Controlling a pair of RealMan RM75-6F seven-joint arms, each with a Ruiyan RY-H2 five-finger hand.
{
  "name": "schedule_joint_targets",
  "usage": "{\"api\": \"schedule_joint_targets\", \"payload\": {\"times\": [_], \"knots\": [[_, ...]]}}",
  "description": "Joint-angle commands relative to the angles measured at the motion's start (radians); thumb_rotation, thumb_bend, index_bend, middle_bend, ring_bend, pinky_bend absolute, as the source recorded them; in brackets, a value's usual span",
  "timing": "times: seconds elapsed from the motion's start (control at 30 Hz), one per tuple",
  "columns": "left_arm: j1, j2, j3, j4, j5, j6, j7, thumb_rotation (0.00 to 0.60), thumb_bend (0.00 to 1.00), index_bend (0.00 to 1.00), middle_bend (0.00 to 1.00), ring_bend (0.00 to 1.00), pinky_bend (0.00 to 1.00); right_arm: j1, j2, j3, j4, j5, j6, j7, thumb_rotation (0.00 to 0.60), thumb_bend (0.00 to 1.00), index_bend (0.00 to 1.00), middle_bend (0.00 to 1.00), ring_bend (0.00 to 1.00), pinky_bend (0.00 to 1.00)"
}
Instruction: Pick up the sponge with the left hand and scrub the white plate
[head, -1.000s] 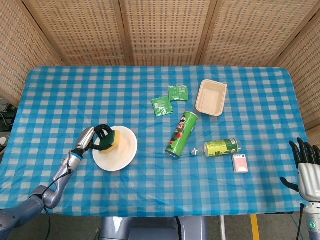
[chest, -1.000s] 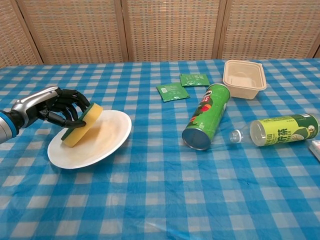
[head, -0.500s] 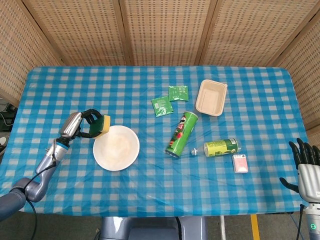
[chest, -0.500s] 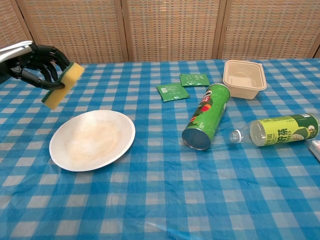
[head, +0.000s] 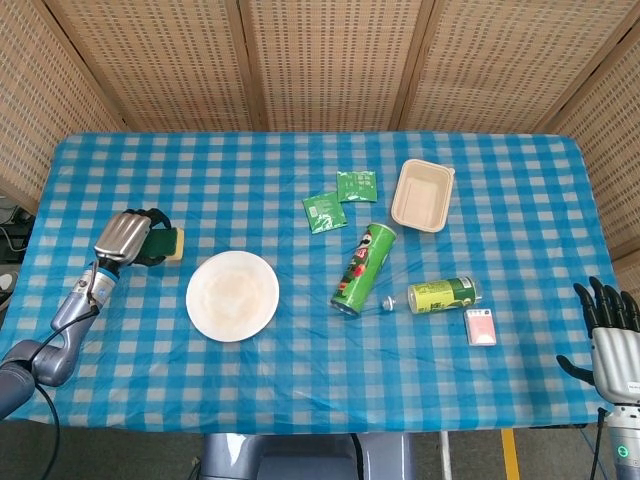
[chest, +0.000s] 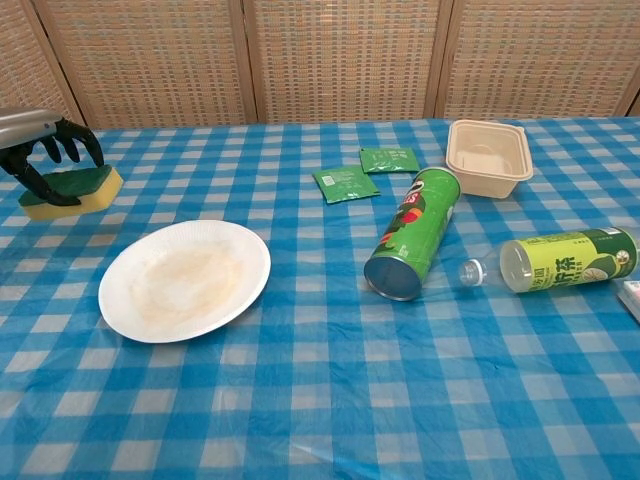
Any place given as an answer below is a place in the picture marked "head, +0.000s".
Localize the black base cable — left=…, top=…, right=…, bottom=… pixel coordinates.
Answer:
left=349, top=432, right=364, bottom=480

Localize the bamboo screen panel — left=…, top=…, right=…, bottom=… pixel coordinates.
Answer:
left=234, top=0, right=436, bottom=134
left=44, top=0, right=261, bottom=134
left=0, top=0, right=126, bottom=216
left=394, top=0, right=640, bottom=134
left=544, top=29, right=640, bottom=301

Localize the green chips can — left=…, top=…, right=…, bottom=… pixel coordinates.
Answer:
left=330, top=222, right=398, bottom=319

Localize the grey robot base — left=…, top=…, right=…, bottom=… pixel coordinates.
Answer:
left=199, top=432, right=419, bottom=480

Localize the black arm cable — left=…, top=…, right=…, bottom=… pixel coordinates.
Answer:
left=29, top=303, right=101, bottom=480
left=588, top=407, right=607, bottom=480

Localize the green yellow sponge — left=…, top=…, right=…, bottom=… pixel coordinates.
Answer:
left=144, top=227, right=185, bottom=264

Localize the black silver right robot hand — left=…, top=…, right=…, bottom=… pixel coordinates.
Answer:
left=556, top=276, right=640, bottom=404

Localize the grey white shoe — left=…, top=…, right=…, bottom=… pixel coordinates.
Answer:
left=0, top=272, right=19, bottom=312

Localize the grey floor cable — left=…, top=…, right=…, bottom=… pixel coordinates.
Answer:
left=0, top=223, right=27, bottom=254

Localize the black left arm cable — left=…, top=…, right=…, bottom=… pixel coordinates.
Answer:
left=29, top=303, right=101, bottom=480

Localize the green label plastic bottle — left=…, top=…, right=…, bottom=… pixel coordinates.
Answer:
left=382, top=276, right=484, bottom=315

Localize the blue checkered tablecloth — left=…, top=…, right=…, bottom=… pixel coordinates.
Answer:
left=0, top=130, right=634, bottom=435

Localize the light green sachet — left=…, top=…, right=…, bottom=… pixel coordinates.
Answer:
left=302, top=191, right=350, bottom=235

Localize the yellow floor tape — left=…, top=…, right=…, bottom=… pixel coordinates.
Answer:
left=501, top=428, right=521, bottom=480

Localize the dark green sachet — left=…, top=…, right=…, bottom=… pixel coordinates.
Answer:
left=336, top=170, right=378, bottom=204

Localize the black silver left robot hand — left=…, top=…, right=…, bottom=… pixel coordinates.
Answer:
left=93, top=207, right=176, bottom=269

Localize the pink white card box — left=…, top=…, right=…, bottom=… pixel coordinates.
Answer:
left=463, top=308, right=498, bottom=347

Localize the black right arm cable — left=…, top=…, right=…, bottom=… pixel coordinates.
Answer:
left=588, top=407, right=607, bottom=480

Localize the beige food container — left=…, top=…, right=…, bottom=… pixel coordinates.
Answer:
left=390, top=158, right=457, bottom=235

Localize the white paper plate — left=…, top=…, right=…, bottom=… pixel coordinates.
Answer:
left=185, top=251, right=280, bottom=344

